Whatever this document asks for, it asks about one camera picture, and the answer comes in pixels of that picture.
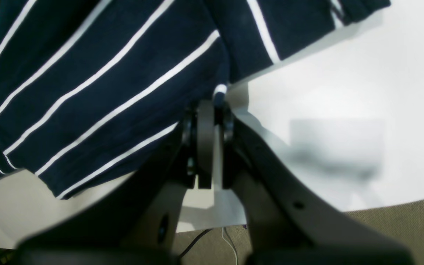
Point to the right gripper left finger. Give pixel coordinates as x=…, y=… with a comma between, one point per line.
x=136, y=223

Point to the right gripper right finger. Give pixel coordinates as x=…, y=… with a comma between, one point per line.
x=288, y=223

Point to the navy white striped t-shirt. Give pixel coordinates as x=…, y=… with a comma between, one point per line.
x=88, y=88

